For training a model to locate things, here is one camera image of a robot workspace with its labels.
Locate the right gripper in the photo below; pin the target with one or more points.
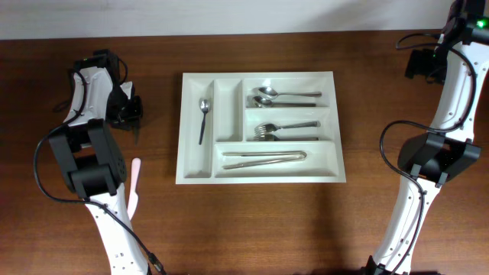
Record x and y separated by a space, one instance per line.
419 63

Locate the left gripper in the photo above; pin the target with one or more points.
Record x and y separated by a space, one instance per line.
134 116

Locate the small steel spoon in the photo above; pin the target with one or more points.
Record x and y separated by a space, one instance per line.
136 132
204 106

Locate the steel tablespoon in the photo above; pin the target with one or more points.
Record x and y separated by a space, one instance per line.
261 102
271 93

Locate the steel fork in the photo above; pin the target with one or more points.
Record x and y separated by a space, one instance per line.
270 127
272 137

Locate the steel kitchen tongs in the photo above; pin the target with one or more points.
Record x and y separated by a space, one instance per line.
277 157

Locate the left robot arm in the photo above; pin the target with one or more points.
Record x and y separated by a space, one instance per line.
90 160

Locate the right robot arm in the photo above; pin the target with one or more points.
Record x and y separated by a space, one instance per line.
458 60

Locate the white plastic cutlery tray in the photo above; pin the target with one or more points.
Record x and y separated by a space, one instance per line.
232 119

